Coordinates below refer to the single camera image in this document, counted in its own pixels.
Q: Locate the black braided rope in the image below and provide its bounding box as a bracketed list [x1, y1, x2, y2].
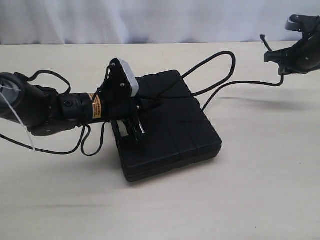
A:
[139, 33, 286, 111]

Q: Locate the white zip tie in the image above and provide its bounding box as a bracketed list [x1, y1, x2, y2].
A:
[0, 84, 36, 152]

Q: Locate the thin black left camera cable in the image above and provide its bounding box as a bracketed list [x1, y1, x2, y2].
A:
[0, 62, 113, 157]

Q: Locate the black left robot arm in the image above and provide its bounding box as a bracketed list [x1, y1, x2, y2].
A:
[0, 70, 162, 141]

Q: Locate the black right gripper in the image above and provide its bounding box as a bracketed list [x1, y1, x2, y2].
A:
[263, 37, 315, 75]

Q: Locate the black plastic carrying case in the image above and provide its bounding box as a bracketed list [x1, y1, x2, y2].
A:
[111, 70, 222, 183]

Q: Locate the white backdrop curtain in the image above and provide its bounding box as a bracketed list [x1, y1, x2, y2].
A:
[0, 0, 320, 45]

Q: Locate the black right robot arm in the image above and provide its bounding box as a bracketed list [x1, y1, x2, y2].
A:
[260, 20, 320, 76]

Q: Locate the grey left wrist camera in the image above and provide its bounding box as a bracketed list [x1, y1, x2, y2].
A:
[102, 58, 140, 99]

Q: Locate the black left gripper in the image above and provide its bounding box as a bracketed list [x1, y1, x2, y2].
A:
[99, 93, 164, 143]

